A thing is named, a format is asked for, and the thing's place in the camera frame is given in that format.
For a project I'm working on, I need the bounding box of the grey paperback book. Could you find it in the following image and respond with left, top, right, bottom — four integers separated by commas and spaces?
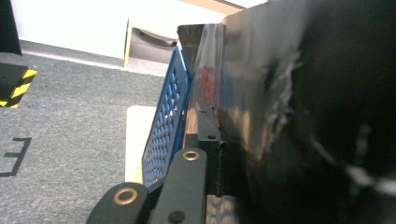
177, 0, 396, 224

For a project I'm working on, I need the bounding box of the white partition panel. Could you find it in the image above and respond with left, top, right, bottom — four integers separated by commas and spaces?
9, 0, 131, 68

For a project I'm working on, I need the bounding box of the black and yellow striped block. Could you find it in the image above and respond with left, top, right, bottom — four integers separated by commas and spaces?
0, 62, 38, 109

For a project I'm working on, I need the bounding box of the black stand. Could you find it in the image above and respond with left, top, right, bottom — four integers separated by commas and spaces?
0, 0, 23, 57

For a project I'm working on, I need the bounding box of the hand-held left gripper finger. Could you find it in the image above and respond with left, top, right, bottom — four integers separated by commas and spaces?
197, 106, 226, 198

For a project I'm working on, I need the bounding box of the blue perforated metal book rack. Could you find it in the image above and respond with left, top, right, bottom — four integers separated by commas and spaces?
141, 46, 191, 189

